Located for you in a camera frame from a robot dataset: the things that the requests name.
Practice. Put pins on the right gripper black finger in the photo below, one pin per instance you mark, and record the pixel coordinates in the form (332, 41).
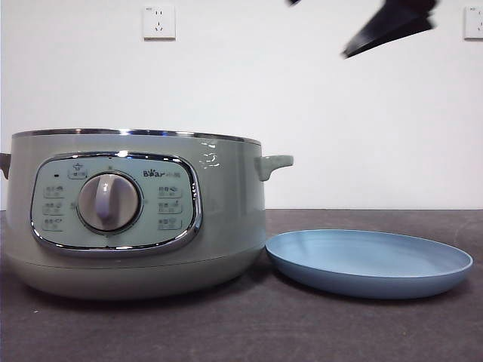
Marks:
(293, 2)
(396, 26)

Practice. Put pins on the pale green electric steamer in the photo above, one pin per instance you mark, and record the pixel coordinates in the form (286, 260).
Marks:
(226, 211)

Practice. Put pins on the light blue round plate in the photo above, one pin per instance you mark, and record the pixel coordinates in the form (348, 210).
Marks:
(370, 264)

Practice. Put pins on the white wall socket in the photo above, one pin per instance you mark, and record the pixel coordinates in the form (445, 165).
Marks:
(474, 23)
(159, 22)

